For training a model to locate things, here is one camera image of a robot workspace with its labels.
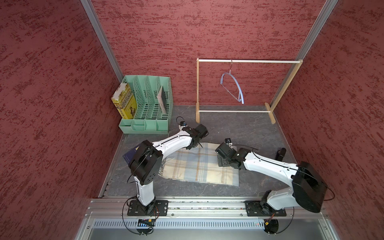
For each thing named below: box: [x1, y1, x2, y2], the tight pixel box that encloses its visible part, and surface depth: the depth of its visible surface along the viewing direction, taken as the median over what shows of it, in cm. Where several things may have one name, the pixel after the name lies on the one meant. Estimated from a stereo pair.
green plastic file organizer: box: [118, 76, 174, 135], surface depth 105 cm
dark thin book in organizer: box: [157, 85, 167, 114], surface depth 106 cm
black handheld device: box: [275, 147, 287, 162], surface depth 91 cm
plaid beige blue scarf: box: [158, 142, 240, 187], surface depth 87 cm
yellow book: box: [111, 82, 137, 119], surface depth 99 cm
